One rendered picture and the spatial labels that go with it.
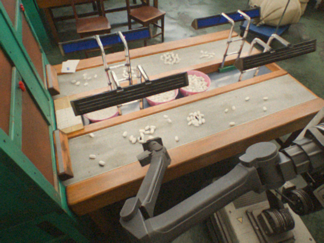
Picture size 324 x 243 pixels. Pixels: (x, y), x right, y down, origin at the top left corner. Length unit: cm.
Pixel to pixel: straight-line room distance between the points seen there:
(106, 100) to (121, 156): 37
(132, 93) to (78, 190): 56
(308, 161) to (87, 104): 90
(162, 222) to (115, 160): 77
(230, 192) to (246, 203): 96
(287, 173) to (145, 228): 37
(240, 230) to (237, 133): 57
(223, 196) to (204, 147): 75
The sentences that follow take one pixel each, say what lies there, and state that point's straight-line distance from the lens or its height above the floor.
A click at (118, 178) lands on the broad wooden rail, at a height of 76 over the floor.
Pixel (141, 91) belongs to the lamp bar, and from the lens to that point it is 111.
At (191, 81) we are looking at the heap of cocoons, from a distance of 173.
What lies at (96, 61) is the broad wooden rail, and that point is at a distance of 195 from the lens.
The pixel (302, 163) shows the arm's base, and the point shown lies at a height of 137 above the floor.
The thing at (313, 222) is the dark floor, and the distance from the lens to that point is 226.
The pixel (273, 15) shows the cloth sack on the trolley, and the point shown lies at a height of 40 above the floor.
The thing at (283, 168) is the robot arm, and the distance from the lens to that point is 62.
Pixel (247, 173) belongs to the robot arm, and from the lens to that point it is 59.
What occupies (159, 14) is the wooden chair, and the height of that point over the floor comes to 46.
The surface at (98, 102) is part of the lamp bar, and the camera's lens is 109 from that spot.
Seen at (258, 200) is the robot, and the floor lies 48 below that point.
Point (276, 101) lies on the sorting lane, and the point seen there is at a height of 74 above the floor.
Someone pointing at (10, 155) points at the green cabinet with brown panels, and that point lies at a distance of 76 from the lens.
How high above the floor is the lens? 182
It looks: 50 degrees down
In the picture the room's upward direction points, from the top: 1 degrees clockwise
